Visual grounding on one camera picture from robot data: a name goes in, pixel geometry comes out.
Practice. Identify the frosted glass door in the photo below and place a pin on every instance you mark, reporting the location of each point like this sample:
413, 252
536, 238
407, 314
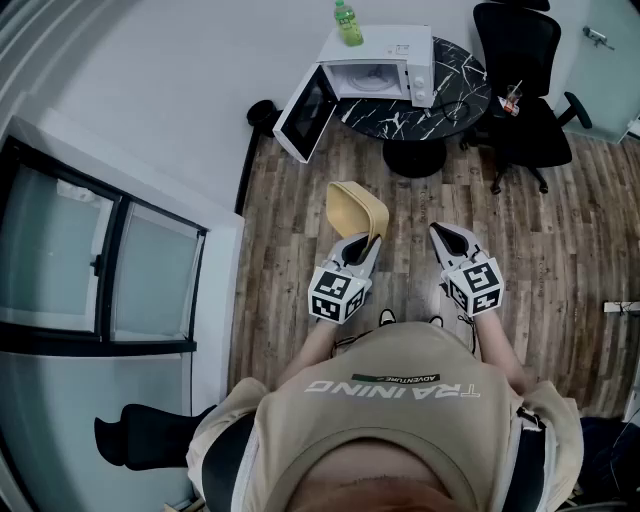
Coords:
600, 90

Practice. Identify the person's right shoe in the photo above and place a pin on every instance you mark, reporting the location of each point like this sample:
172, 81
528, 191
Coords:
436, 321

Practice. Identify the black padded chair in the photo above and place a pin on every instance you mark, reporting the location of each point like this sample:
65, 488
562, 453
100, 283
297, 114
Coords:
145, 435

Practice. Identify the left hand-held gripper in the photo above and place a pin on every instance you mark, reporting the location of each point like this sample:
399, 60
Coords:
340, 295

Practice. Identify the yellow bowl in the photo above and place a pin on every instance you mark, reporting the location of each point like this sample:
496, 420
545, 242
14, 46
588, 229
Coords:
350, 210

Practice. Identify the black round bin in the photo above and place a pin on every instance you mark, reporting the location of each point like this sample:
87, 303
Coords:
262, 115

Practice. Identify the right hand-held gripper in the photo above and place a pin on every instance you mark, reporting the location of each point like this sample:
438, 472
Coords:
475, 285

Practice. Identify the black mesh office chair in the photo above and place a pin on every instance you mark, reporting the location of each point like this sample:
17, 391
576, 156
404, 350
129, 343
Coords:
520, 45

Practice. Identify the person's left forearm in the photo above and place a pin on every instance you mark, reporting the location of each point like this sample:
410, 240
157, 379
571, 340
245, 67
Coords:
310, 350

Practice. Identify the black marble round table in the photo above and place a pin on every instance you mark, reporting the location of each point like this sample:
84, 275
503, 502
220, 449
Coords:
380, 117

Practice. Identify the black framed window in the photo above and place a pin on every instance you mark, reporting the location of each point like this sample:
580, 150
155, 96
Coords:
50, 250

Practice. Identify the person's shoe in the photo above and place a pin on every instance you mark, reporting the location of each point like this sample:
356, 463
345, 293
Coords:
436, 321
387, 317

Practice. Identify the clear plastic drink cup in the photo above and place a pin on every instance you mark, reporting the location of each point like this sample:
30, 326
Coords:
514, 92

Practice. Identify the white microwave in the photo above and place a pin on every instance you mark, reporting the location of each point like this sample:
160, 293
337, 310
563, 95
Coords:
380, 47

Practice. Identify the person's right forearm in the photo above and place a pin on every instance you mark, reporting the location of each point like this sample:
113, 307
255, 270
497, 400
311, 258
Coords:
500, 350

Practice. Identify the green drink bottle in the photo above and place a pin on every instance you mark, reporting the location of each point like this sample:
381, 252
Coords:
348, 25

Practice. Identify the red drink can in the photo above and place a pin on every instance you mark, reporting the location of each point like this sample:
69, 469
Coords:
509, 107

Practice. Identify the person's left shoe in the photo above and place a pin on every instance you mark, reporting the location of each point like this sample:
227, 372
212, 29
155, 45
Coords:
387, 317

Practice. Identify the beige printed t-shirt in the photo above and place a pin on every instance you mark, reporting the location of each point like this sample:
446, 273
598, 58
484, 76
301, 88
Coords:
390, 415

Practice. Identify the white power strip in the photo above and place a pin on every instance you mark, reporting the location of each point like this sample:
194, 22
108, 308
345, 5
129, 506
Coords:
620, 306

